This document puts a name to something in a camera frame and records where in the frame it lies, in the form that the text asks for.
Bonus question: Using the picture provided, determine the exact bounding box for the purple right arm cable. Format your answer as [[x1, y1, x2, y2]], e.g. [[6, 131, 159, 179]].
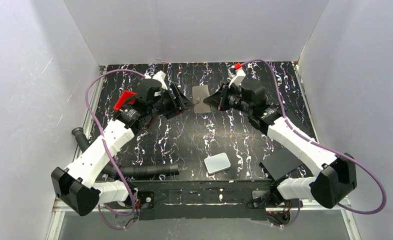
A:
[[241, 59, 388, 216]]

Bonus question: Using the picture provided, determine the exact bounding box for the grey leather card holder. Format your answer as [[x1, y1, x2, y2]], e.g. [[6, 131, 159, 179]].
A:
[[192, 85, 211, 114]]

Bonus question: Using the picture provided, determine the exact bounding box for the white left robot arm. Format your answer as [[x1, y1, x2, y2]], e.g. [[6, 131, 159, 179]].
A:
[[51, 78, 194, 216]]

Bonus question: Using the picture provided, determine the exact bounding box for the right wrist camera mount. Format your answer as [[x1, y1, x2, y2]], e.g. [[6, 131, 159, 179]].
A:
[[228, 63, 246, 88]]

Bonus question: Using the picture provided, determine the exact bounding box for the silver metal tin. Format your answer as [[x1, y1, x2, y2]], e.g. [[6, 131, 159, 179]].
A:
[[203, 152, 231, 175]]

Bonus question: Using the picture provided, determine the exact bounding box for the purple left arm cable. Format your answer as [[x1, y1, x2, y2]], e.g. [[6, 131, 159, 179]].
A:
[[84, 68, 147, 231]]

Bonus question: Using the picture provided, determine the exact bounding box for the red plastic bin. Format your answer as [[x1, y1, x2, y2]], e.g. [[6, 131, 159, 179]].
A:
[[113, 90, 137, 111]]

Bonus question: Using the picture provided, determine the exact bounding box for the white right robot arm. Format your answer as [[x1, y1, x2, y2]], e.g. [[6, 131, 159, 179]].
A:
[[203, 83, 357, 209]]

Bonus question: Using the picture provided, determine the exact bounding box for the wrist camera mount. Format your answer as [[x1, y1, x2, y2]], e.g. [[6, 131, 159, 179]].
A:
[[144, 70, 168, 90], [228, 63, 246, 88]]

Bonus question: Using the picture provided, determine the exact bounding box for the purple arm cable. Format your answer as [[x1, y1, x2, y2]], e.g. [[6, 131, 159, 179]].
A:
[[241, 59, 388, 216], [84, 68, 147, 231]]

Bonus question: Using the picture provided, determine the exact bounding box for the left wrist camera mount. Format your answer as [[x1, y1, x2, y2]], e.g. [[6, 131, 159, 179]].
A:
[[144, 70, 168, 90]]

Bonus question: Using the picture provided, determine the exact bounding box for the black corrugated hose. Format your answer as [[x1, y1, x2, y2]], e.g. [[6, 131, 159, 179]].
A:
[[71, 127, 180, 181]]

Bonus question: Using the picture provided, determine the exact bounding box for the black flat plate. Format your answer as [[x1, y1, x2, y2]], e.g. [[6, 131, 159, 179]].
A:
[[259, 148, 303, 181]]

